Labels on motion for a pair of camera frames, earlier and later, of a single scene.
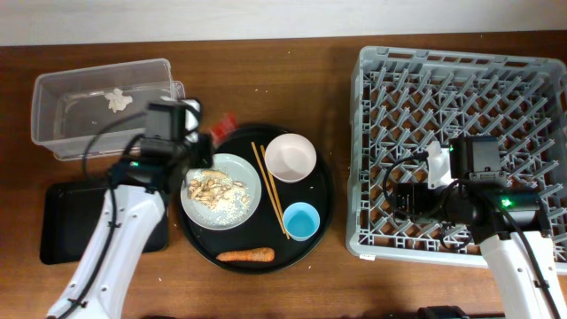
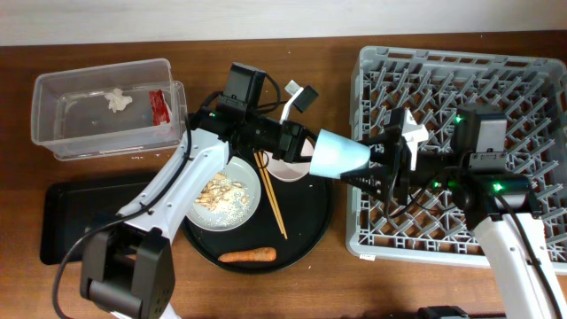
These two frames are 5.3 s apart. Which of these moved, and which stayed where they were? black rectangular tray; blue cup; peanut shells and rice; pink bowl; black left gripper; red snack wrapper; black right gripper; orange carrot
Moved: black left gripper; blue cup; black right gripper; red snack wrapper
Stayed: orange carrot; pink bowl; black rectangular tray; peanut shells and rice
